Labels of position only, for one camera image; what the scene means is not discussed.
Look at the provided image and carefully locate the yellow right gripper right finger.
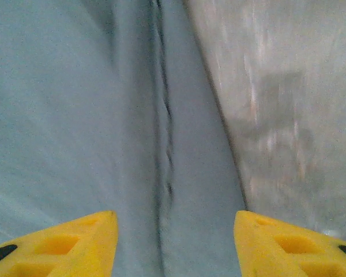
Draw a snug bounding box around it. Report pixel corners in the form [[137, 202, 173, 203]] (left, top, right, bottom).
[[232, 209, 346, 277]]

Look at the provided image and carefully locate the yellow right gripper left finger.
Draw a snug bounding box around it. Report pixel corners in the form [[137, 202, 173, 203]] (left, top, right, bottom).
[[0, 209, 119, 277]]

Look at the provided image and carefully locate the grey t-shirt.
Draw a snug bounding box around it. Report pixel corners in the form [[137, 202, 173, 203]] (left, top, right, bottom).
[[0, 0, 248, 277]]

